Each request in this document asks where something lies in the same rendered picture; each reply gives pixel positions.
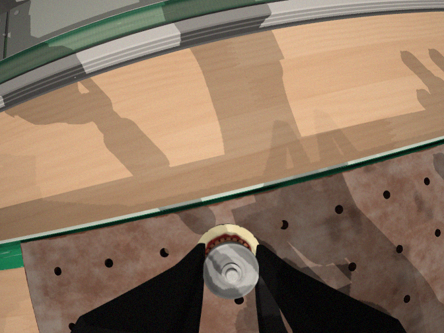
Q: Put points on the electric motor armature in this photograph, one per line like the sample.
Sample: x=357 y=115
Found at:
x=230 y=269

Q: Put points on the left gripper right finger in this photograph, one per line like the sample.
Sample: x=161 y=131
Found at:
x=308 y=305

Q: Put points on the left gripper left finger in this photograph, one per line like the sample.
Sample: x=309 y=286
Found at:
x=167 y=303

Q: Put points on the brown perforated board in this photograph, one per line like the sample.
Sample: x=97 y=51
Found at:
x=383 y=245

